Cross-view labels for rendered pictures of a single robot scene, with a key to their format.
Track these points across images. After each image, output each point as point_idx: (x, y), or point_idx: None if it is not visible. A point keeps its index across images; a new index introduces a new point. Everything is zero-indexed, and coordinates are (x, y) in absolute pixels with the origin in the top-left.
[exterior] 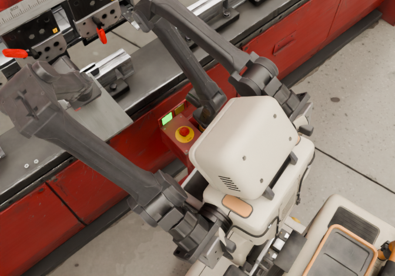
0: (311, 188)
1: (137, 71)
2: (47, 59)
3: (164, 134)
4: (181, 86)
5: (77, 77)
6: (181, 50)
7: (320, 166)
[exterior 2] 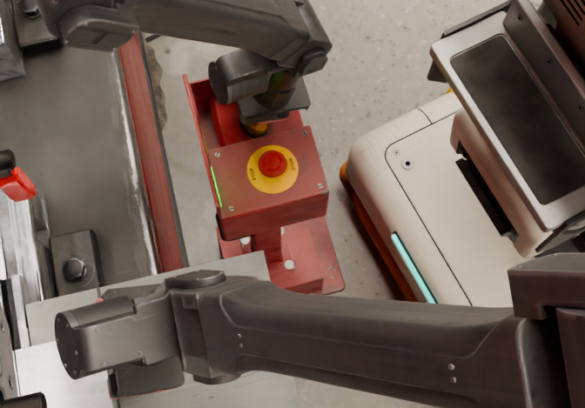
0: (370, 33)
1: (45, 188)
2: (13, 386)
3: (243, 217)
4: (131, 112)
5: (243, 288)
6: None
7: None
